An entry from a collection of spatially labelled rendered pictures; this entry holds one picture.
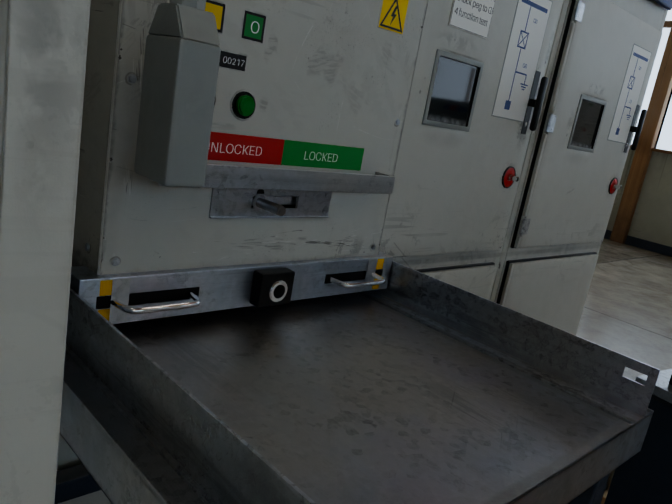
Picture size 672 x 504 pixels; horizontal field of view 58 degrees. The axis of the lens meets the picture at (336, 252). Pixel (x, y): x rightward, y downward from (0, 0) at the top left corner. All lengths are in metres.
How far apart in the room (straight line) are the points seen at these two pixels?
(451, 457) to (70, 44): 0.51
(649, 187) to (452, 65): 7.68
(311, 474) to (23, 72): 0.41
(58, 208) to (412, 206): 1.17
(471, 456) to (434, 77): 0.91
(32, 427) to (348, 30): 0.71
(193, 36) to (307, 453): 0.41
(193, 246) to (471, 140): 0.90
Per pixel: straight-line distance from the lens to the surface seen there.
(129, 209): 0.75
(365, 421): 0.67
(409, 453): 0.63
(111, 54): 0.73
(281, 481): 0.44
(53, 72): 0.28
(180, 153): 0.63
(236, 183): 0.76
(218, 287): 0.83
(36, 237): 0.29
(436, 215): 1.49
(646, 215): 9.02
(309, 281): 0.93
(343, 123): 0.92
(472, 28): 1.47
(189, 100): 0.63
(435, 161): 1.44
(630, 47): 2.21
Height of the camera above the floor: 1.16
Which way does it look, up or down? 14 degrees down
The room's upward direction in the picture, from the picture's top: 10 degrees clockwise
